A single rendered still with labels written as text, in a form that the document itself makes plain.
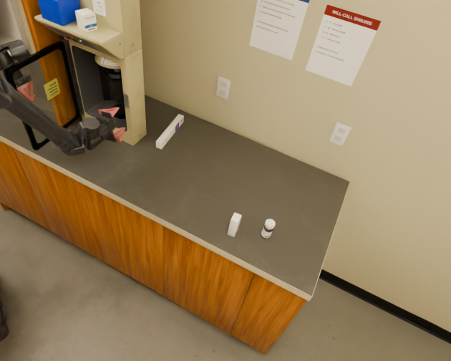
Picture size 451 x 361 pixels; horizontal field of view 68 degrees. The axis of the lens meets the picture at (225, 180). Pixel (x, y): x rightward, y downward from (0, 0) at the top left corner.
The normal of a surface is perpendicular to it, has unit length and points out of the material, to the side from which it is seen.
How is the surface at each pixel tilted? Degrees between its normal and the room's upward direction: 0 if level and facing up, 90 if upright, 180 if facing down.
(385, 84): 90
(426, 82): 90
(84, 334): 0
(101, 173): 0
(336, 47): 90
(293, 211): 0
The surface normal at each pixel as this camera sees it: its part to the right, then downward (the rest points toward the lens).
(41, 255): 0.13, -0.67
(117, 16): -0.44, 0.62
